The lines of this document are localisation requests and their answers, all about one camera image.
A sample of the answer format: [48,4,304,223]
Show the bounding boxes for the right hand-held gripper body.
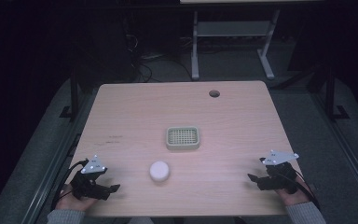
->
[256,149,300,195]

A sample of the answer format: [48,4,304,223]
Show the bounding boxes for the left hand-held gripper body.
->
[70,154,112,202]

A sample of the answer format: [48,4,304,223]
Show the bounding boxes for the round white soap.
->
[149,160,172,183]

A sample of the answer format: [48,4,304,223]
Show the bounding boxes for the white rectangular basket tray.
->
[165,125,201,151]

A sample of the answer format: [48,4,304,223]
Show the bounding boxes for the person's left hand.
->
[55,183,99,213]

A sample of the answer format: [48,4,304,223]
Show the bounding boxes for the person's right hand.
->
[275,175,311,207]

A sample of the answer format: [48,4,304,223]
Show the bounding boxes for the black metal stand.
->
[323,63,351,121]
[59,66,82,121]

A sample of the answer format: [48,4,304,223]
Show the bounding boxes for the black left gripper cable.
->
[50,159,90,213]

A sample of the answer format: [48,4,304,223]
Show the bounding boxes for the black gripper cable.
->
[50,159,90,213]
[273,171,322,210]

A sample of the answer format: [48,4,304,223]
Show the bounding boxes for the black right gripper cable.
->
[273,171,322,210]

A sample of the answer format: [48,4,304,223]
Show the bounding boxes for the black floor cables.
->
[124,32,194,83]

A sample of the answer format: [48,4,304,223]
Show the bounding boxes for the white metal table frame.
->
[190,8,282,81]

